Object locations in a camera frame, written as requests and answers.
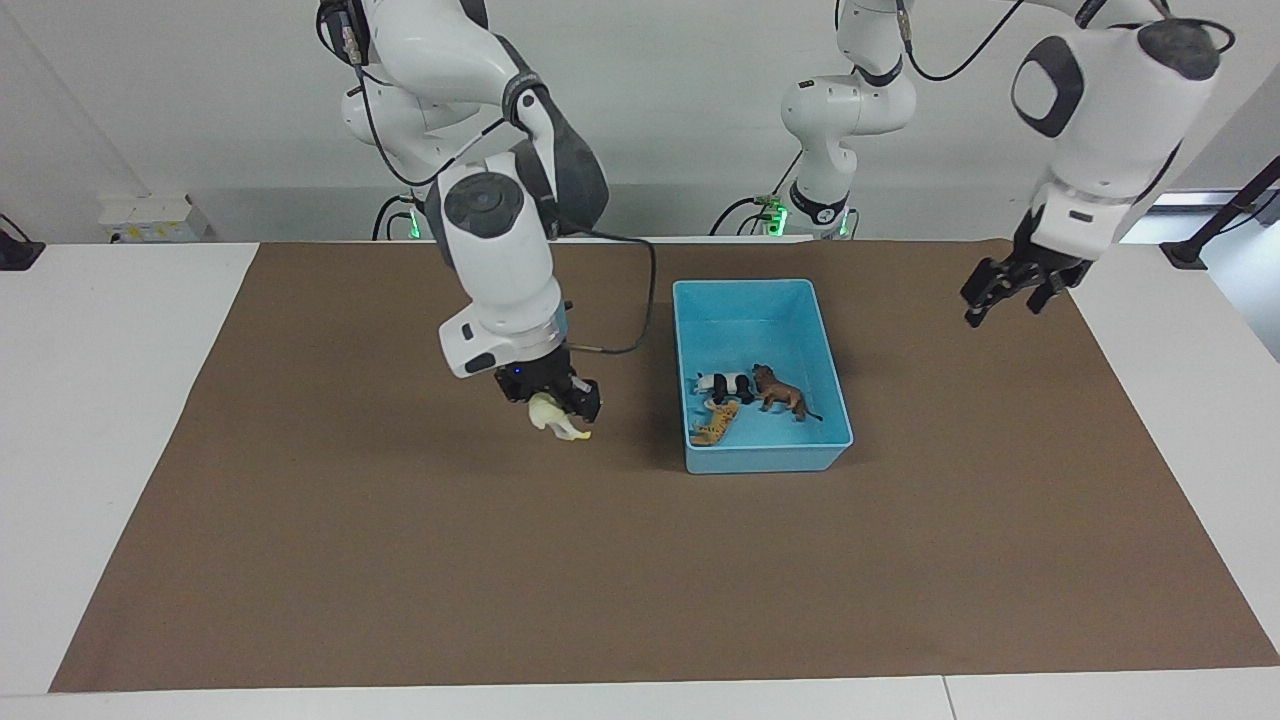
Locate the black and white panda toy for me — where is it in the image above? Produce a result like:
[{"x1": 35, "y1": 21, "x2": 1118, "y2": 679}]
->
[{"x1": 695, "y1": 371, "x2": 758, "y2": 406}]

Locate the brown lion toy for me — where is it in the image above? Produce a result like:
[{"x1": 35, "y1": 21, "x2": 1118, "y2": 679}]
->
[{"x1": 751, "y1": 364, "x2": 824, "y2": 422}]

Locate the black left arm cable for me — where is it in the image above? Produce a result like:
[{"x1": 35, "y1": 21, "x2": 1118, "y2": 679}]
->
[{"x1": 895, "y1": 0, "x2": 1033, "y2": 84}]

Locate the blue plastic storage box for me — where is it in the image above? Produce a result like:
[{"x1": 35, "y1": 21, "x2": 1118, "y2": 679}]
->
[{"x1": 672, "y1": 279, "x2": 855, "y2": 475}]

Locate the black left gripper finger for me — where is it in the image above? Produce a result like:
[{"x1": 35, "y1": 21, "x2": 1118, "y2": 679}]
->
[
  {"x1": 959, "y1": 257, "x2": 1012, "y2": 330},
  {"x1": 1025, "y1": 274, "x2": 1072, "y2": 316}
]

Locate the brown table mat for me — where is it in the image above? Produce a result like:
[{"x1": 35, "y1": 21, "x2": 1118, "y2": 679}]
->
[{"x1": 48, "y1": 238, "x2": 1280, "y2": 694}]

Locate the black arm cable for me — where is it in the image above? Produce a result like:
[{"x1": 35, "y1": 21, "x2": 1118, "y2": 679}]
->
[
  {"x1": 895, "y1": 0, "x2": 1033, "y2": 84},
  {"x1": 320, "y1": 0, "x2": 658, "y2": 357}
]

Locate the black table clamp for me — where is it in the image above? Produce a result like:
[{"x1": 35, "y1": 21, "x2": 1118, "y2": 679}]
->
[{"x1": 0, "y1": 213, "x2": 46, "y2": 271}]

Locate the orange tiger toy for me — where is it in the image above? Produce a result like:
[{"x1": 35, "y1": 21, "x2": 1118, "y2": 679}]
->
[{"x1": 689, "y1": 399, "x2": 742, "y2": 448}]

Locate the black clamp stand with pole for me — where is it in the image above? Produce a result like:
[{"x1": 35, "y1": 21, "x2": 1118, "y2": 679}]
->
[{"x1": 1160, "y1": 155, "x2": 1280, "y2": 271}]

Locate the white socket box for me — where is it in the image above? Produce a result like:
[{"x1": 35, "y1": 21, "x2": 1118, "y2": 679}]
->
[{"x1": 97, "y1": 195, "x2": 209, "y2": 244}]

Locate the cream white horse toy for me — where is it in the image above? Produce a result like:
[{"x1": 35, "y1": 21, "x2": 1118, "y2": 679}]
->
[{"x1": 528, "y1": 392, "x2": 593, "y2": 442}]

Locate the black base cable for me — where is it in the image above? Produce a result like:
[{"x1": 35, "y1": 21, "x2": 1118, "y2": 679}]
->
[
  {"x1": 372, "y1": 194, "x2": 417, "y2": 242},
  {"x1": 708, "y1": 150, "x2": 803, "y2": 237}
]

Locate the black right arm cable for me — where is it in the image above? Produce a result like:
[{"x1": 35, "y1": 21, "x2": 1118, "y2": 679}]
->
[{"x1": 320, "y1": 0, "x2": 658, "y2": 357}]

